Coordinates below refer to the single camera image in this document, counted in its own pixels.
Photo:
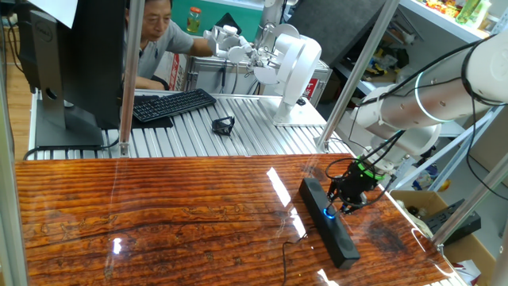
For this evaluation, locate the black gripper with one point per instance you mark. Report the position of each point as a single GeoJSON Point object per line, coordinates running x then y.
{"type": "Point", "coordinates": [357, 182]}

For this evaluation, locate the black speaker bar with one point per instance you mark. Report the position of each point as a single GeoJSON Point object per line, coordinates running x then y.
{"type": "Point", "coordinates": [333, 238]}

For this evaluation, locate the silver haptic device plate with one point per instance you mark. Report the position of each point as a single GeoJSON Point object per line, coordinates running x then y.
{"type": "Point", "coordinates": [305, 117]}

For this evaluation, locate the black power strip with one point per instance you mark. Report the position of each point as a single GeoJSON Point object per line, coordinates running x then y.
{"type": "Point", "coordinates": [444, 216]}

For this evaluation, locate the white haptic control device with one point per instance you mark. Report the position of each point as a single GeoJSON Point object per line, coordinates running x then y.
{"type": "Point", "coordinates": [295, 67]}

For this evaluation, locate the brown cardboard box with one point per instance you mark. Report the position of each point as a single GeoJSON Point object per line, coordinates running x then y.
{"type": "Point", "coordinates": [476, 250]}

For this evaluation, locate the small black phone stand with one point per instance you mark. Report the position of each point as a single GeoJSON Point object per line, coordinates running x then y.
{"type": "Point", "coordinates": [217, 128]}

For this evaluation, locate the dark gray foam panel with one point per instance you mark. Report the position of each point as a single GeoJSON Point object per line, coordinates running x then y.
{"type": "Point", "coordinates": [337, 24]}

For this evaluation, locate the aluminium equipment case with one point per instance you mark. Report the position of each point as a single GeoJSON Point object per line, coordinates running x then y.
{"type": "Point", "coordinates": [206, 75]}

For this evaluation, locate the glossy wood grain mat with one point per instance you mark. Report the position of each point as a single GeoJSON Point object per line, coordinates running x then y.
{"type": "Point", "coordinates": [158, 218]}

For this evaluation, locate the black keyboard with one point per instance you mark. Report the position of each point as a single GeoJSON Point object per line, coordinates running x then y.
{"type": "Point", "coordinates": [170, 104]}

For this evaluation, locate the white metal shelf rack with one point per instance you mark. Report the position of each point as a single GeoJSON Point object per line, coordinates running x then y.
{"type": "Point", "coordinates": [444, 25]}

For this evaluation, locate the black desk pad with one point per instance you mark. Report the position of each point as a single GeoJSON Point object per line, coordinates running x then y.
{"type": "Point", "coordinates": [152, 124]}

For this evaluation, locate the white carton with red print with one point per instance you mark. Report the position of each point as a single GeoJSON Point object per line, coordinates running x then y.
{"type": "Point", "coordinates": [176, 73]}

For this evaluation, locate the glass jar with orange lid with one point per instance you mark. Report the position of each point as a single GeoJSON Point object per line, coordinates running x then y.
{"type": "Point", "coordinates": [193, 22]}

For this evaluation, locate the man in gray shirt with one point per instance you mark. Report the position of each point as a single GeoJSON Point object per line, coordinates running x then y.
{"type": "Point", "coordinates": [158, 51]}

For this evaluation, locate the black Dell monitor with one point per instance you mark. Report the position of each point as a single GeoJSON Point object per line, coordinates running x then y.
{"type": "Point", "coordinates": [95, 59]}

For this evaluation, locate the white paper sheet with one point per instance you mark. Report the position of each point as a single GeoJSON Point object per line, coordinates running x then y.
{"type": "Point", "coordinates": [55, 10]}

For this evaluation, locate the aluminium frame post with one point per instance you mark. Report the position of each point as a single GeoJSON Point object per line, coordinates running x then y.
{"type": "Point", "coordinates": [133, 79]}
{"type": "Point", "coordinates": [10, 198]}
{"type": "Point", "coordinates": [468, 206]}
{"type": "Point", "coordinates": [357, 75]}

